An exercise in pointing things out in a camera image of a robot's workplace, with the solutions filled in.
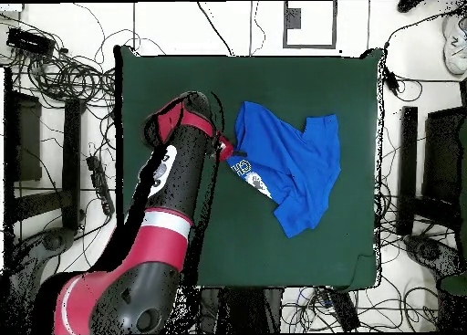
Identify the grey square floor frame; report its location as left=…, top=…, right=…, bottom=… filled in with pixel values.
left=283, top=0, right=337, bottom=50

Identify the dark green round object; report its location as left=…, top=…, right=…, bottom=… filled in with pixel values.
left=439, top=274, right=467, bottom=296

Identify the tangled black cable bundle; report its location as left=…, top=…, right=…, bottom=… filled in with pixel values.
left=0, top=11, right=118, bottom=110

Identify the black metal frame stand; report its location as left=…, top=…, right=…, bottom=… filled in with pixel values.
left=396, top=77, right=467, bottom=237
left=3, top=67, right=86, bottom=237

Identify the black plug adapter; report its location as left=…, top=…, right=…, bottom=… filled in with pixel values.
left=382, top=67, right=402, bottom=97

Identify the black power strip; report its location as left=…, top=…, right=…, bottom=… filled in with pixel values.
left=86, top=154, right=116, bottom=216

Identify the black electronics box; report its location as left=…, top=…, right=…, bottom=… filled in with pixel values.
left=5, top=26, right=57, bottom=58

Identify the dark grey floor stand base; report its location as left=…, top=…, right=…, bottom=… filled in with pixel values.
left=402, top=234, right=467, bottom=332
left=0, top=226, right=78, bottom=335

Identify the black rectangular floor device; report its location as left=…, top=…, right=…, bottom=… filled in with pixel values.
left=327, top=288, right=362, bottom=332

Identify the dark green table cloth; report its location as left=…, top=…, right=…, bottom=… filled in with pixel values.
left=110, top=44, right=384, bottom=293

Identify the black floor cable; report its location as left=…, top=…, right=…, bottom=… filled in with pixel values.
left=196, top=0, right=234, bottom=57

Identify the person's white shoe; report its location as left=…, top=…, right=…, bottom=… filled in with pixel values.
left=441, top=15, right=467, bottom=76

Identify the blue printed T-shirt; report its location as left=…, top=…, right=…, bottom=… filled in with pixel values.
left=225, top=100, right=342, bottom=239

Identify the small dark grey square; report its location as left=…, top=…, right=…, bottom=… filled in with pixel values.
left=285, top=7, right=303, bottom=30

